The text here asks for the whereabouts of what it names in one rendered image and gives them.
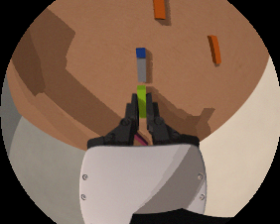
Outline grey rod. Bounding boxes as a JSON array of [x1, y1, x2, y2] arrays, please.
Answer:
[[137, 57, 146, 82]]

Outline orange rod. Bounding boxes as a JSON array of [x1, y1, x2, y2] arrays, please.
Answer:
[[153, 0, 166, 20], [208, 35, 221, 64]]

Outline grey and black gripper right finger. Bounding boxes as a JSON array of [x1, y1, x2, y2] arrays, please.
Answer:
[[146, 93, 200, 148]]

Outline lime green rod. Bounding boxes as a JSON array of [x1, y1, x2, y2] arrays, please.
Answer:
[[137, 85, 146, 118]]

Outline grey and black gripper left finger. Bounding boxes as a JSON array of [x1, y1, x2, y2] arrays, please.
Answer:
[[87, 93, 139, 149]]

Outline dark pink rod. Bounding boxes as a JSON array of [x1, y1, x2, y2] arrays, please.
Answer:
[[134, 133, 148, 146]]

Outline small blue cube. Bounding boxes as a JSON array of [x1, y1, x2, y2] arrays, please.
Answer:
[[136, 48, 146, 57]]

